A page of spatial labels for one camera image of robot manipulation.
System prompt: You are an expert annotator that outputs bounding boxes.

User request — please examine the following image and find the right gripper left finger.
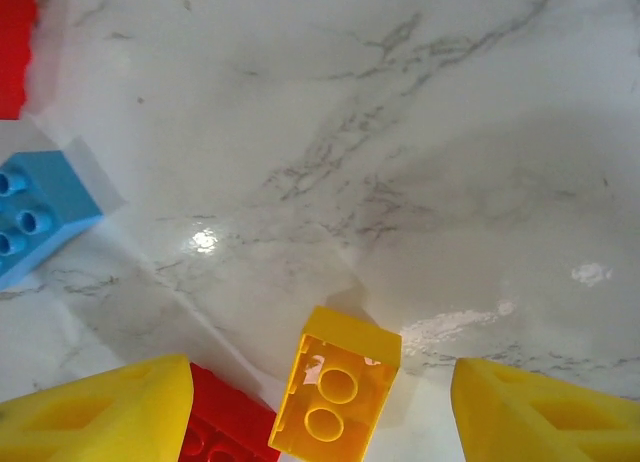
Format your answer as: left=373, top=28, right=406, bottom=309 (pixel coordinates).
left=0, top=353, right=195, bottom=462

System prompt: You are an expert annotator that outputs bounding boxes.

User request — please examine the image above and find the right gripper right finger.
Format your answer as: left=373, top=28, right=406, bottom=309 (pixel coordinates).
left=450, top=356, right=640, bottom=462

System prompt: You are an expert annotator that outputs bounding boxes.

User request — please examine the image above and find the red lego brick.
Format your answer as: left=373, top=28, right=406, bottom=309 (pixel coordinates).
left=0, top=0, right=40, bottom=122
left=177, top=362, right=282, bottom=462

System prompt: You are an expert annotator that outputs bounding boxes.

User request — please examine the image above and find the yellow lego brick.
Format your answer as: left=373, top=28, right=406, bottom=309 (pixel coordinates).
left=268, top=305, right=403, bottom=462

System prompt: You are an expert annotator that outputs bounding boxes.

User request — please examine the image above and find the blue lego brick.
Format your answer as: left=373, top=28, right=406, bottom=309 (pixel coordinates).
left=0, top=150, right=105, bottom=291

